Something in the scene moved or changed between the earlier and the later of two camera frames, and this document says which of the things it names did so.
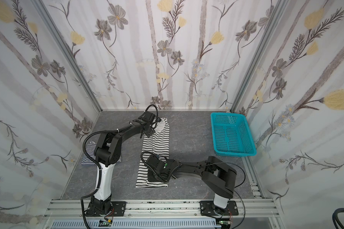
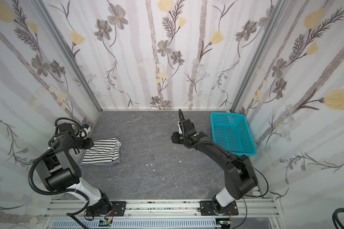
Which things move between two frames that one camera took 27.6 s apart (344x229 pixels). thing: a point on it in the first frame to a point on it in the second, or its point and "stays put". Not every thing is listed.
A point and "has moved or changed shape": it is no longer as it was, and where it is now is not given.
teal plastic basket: [231, 135] stays put
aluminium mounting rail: [69, 209] stays put
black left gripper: [149, 130] to [84, 143]
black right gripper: [153, 165] to [185, 126]
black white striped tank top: [157, 142] has moved or changed shape
